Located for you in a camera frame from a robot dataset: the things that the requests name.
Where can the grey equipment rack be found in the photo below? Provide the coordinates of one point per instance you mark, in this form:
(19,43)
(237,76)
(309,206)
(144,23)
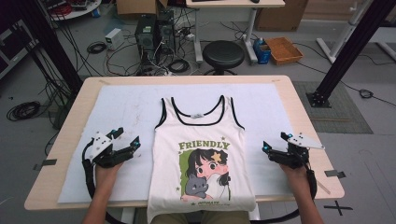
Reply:
(12,46)

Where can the orange shallow tray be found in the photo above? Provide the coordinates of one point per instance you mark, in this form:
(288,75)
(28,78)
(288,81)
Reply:
(284,49)

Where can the grey floor mat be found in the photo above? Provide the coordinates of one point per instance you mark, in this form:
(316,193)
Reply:
(339,115)

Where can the black computer tower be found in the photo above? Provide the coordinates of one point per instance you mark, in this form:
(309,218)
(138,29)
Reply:
(145,37)
(166,32)

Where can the black tape cross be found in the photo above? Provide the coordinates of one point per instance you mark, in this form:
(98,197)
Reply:
(338,207)

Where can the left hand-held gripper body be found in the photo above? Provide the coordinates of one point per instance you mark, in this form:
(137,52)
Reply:
(101,146)

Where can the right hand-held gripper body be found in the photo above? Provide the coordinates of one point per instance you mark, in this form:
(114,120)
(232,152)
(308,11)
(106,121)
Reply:
(295,155)

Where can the white metal stand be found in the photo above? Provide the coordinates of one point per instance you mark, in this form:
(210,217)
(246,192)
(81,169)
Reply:
(342,34)

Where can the cardboard box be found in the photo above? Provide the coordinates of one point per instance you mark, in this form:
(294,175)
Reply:
(135,6)
(280,15)

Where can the white cartoon print tank top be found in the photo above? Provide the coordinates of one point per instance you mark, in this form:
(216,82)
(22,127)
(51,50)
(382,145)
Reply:
(202,155)

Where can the white power supply box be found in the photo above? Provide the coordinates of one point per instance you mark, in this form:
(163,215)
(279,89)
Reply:
(114,38)

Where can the blue box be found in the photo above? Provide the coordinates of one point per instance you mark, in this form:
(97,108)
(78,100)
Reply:
(262,51)

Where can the white desk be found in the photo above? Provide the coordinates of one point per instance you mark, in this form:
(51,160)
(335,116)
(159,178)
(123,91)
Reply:
(236,3)

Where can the black metal stand post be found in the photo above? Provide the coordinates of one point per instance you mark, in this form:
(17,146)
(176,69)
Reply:
(53,43)
(351,46)

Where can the round white table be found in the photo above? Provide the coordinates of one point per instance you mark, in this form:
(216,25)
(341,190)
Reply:
(74,11)

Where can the person's left hand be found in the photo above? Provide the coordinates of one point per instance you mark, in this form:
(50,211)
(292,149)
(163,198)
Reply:
(106,175)

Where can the person's legs in khaki pants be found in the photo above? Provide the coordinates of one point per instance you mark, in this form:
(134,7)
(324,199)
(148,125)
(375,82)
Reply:
(218,217)

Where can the light wooden table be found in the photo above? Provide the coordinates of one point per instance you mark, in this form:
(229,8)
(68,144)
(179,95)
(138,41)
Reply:
(77,124)

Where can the white table mat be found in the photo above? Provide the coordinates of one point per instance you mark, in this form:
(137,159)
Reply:
(130,102)

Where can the black round stool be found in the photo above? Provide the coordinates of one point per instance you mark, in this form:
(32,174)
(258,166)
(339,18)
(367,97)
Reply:
(223,53)

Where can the black tape strip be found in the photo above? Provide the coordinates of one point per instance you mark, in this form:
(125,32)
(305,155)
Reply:
(334,174)
(46,163)

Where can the person's right hand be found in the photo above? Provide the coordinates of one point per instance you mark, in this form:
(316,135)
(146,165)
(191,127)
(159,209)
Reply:
(295,175)

